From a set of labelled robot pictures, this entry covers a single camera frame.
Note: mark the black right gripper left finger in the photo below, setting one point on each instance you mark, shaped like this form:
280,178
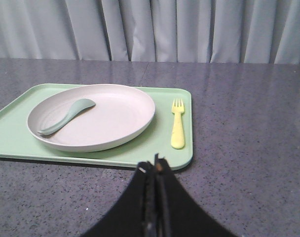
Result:
133,215

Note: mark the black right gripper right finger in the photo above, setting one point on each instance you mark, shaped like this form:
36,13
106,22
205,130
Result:
178,215

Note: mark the yellow plastic fork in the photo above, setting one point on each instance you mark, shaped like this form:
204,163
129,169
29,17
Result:
177,136

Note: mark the beige round plate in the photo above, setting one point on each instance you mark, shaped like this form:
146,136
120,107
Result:
120,114

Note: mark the light green serving tray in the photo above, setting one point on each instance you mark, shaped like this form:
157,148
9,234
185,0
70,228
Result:
16,141

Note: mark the pale green plastic spoon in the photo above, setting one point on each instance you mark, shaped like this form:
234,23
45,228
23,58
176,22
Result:
76,108

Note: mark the grey pleated curtain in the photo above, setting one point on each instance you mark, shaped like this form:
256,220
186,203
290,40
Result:
219,31

